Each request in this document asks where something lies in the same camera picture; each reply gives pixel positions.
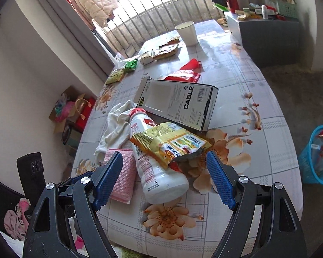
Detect small white box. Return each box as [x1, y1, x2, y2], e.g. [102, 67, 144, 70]
[140, 51, 154, 65]

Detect red snack packet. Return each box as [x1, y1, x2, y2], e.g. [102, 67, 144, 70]
[164, 58, 201, 83]

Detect small green packet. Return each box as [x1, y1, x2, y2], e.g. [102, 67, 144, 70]
[124, 58, 138, 73]

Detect white paper cup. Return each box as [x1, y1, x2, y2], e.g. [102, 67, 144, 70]
[174, 21, 199, 46]

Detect blue plastic basket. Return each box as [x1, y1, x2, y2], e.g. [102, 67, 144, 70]
[297, 125, 323, 185]

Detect white plastic bottle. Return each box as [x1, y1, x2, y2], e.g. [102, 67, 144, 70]
[128, 108, 189, 204]

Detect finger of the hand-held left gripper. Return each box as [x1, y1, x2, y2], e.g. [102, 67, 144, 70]
[56, 170, 95, 194]

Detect red gift bag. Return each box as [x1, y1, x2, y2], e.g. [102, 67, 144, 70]
[75, 97, 96, 132]

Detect clear plastic bag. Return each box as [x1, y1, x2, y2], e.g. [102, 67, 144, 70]
[114, 53, 127, 68]

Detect brown flat packet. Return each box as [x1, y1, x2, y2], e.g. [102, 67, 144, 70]
[152, 44, 179, 60]

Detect thin brown packet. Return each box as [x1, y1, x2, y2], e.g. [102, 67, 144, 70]
[157, 38, 181, 46]

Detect yellow cookie packet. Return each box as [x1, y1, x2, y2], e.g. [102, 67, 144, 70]
[130, 122, 213, 172]

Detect yellow green packet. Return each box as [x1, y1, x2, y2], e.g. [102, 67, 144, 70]
[106, 68, 125, 84]

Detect white black cardboard box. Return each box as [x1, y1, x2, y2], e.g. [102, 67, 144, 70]
[135, 79, 219, 132]

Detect pink padded jacket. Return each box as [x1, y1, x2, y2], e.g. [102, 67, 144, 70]
[70, 0, 119, 27]

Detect green square box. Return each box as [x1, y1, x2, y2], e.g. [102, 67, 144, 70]
[62, 125, 82, 149]

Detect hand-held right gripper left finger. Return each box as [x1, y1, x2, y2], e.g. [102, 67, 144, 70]
[22, 151, 124, 258]

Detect large printed plastic food bag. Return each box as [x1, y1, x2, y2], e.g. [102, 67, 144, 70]
[309, 129, 323, 172]

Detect beige curtain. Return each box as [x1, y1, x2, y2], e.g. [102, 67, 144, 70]
[30, 0, 116, 69]

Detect white cloth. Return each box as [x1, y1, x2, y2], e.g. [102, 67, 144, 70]
[94, 100, 136, 164]

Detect metal balcony railing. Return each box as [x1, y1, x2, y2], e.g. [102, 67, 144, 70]
[105, 0, 229, 57]

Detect green plastic crate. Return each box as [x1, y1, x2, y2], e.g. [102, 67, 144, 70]
[275, 0, 298, 20]

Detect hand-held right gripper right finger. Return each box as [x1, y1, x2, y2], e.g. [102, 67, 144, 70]
[206, 150, 304, 258]

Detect grey cabinet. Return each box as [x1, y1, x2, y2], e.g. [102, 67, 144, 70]
[224, 11, 310, 69]

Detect pink sponge cloth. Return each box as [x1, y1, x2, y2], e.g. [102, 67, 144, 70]
[104, 148, 137, 203]

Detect black floral cloth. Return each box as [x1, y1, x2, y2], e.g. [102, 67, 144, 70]
[0, 179, 34, 241]

